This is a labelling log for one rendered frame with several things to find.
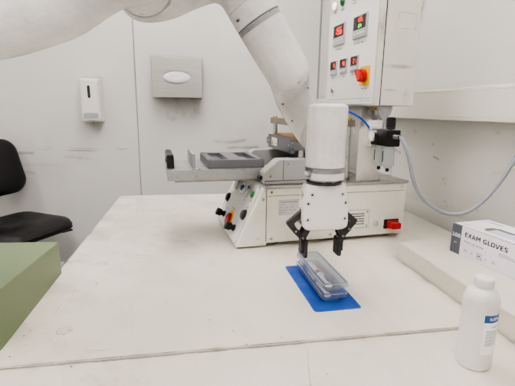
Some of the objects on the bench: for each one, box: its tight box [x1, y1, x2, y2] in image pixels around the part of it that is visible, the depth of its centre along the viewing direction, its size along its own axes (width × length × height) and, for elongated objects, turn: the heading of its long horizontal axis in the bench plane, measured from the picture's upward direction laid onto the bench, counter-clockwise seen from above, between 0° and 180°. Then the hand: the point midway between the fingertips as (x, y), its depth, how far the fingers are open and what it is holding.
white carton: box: [450, 220, 515, 280], centre depth 88 cm, size 12×23×7 cm, turn 14°
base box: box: [221, 181, 406, 247], centre depth 128 cm, size 54×38×17 cm
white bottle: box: [455, 273, 501, 372], centre depth 59 cm, size 5×5×14 cm
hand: (320, 249), depth 86 cm, fingers open, 7 cm apart
